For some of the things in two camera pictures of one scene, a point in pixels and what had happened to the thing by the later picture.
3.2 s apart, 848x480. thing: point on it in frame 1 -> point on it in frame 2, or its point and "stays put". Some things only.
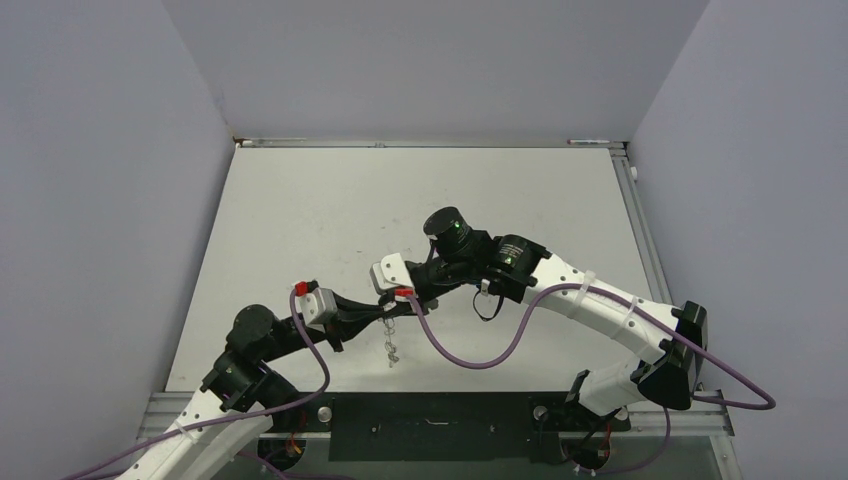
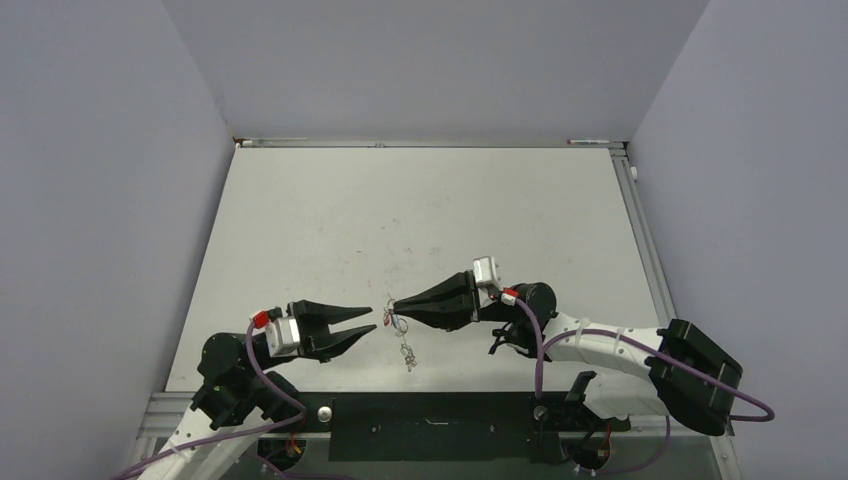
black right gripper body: (435, 276) -> (490, 308)
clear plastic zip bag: (389, 344) -> (402, 325)
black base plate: (439, 427) stays put
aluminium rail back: (406, 144) stays put
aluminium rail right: (645, 237) stays put
